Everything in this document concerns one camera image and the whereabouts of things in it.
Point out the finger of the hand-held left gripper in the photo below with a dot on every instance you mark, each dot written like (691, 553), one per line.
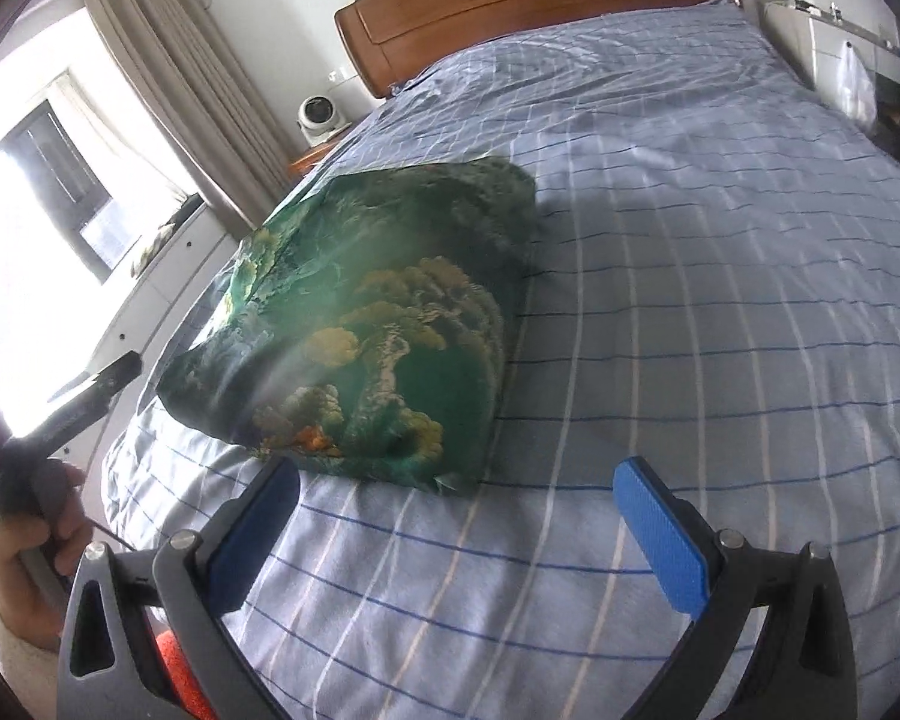
(116, 379)

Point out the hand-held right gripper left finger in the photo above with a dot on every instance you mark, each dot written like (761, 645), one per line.
(251, 540)

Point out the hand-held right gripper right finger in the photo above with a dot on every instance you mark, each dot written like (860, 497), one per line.
(660, 540)

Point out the green cloud print jacket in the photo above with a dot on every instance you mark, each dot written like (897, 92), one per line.
(375, 360)

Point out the person's left forearm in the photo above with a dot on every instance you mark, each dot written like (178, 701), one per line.
(22, 667)

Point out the person's left hand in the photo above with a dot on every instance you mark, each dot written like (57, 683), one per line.
(15, 577)

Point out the white drawer cabinet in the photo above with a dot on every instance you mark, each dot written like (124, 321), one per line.
(157, 300)

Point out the patterned cushion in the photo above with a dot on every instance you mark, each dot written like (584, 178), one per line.
(157, 244)

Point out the orange fuzzy cloth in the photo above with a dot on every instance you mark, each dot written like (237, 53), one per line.
(184, 679)

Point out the window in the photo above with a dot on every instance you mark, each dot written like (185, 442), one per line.
(67, 172)

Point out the bed with blue checked sheet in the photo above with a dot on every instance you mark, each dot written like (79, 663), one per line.
(682, 315)

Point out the wooden nightstand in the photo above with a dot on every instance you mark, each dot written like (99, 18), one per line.
(311, 157)

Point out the beige curtain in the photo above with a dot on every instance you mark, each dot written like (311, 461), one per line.
(187, 82)

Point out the white desk fan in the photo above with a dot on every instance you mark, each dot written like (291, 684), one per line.
(319, 116)

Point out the white plastic bag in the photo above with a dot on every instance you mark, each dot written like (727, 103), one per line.
(855, 86)

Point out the white side table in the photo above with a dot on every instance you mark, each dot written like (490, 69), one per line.
(802, 37)

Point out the wooden headboard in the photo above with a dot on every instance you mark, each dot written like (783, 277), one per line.
(495, 7)

